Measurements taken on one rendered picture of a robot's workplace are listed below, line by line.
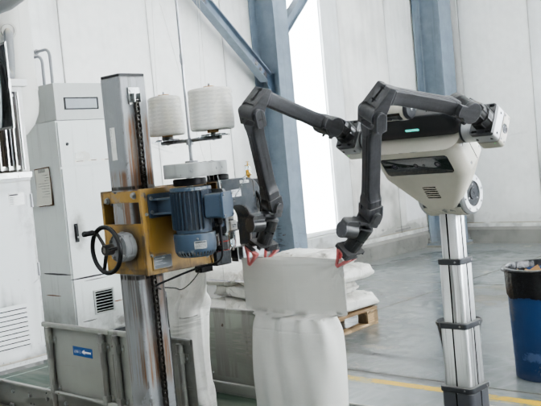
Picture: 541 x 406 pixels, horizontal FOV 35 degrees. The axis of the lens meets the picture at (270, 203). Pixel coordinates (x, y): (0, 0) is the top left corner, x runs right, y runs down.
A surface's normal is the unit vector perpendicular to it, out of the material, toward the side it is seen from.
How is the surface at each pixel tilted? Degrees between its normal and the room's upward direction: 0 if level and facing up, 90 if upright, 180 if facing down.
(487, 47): 90
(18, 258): 91
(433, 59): 90
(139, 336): 90
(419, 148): 40
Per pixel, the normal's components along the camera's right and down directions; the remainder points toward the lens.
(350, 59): 0.73, -0.03
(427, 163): -0.46, 0.72
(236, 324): -0.68, 0.10
